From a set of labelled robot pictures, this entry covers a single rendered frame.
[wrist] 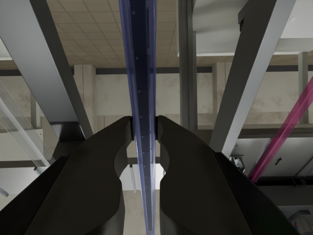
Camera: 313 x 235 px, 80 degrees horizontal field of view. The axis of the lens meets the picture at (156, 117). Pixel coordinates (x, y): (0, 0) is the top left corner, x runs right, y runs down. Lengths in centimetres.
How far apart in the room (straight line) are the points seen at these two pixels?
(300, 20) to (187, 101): 40
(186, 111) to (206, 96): 320
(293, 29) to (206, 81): 358
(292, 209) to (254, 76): 36
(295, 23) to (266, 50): 4
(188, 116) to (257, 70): 37
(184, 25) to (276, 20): 44
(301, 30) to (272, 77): 410
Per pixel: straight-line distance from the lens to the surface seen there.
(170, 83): 371
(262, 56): 27
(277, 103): 438
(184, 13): 68
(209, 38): 90
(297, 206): 55
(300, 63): 131
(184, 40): 64
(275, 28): 26
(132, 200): 401
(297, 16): 28
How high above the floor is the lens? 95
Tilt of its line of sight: level
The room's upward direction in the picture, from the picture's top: 179 degrees clockwise
